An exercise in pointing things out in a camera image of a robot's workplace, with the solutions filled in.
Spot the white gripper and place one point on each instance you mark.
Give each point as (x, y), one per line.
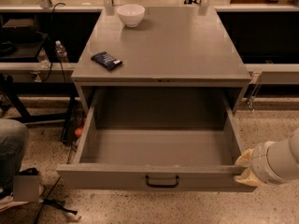
(259, 163)

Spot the grey top drawer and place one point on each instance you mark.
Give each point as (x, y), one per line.
(157, 139)

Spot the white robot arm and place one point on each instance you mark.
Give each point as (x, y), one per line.
(270, 163)

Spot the grey metal drawer cabinet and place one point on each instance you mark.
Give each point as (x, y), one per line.
(172, 46)

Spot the orange ball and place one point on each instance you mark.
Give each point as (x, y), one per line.
(78, 132)

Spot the dark blue snack packet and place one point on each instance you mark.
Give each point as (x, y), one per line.
(106, 60)

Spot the black tool on floor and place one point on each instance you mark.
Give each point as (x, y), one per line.
(57, 205)

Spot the white ceramic bowl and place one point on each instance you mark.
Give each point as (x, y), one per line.
(131, 15)

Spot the clear plastic water bottle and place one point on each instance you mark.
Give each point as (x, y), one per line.
(61, 52)

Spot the black side table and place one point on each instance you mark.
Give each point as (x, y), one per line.
(28, 67)

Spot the person's leg in jeans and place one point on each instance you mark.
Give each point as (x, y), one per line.
(14, 137)

